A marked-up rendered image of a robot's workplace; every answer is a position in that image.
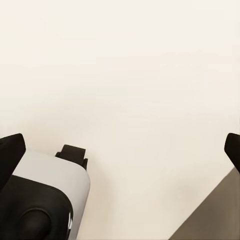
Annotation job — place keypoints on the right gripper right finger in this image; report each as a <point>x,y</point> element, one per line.
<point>232,149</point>

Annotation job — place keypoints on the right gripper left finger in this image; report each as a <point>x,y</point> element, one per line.
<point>12,149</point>

